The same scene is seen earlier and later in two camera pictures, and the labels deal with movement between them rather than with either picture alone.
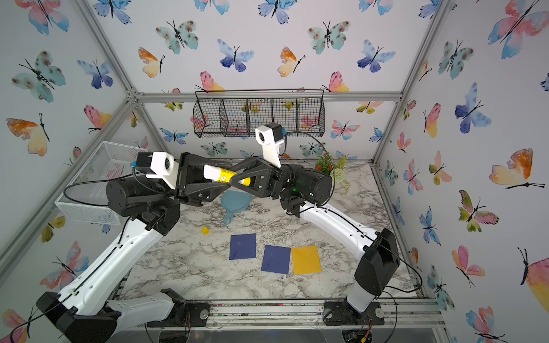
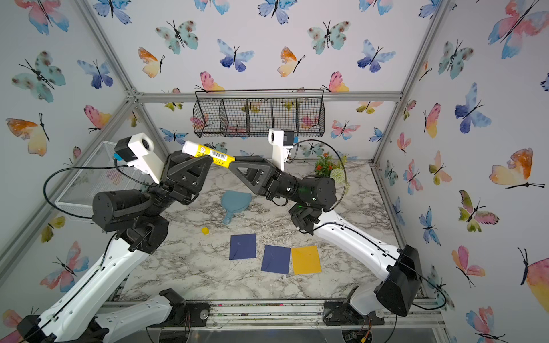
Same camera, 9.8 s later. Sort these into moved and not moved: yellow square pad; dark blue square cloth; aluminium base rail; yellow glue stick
Moved: yellow glue stick
Not moved: aluminium base rail; yellow square pad; dark blue square cloth
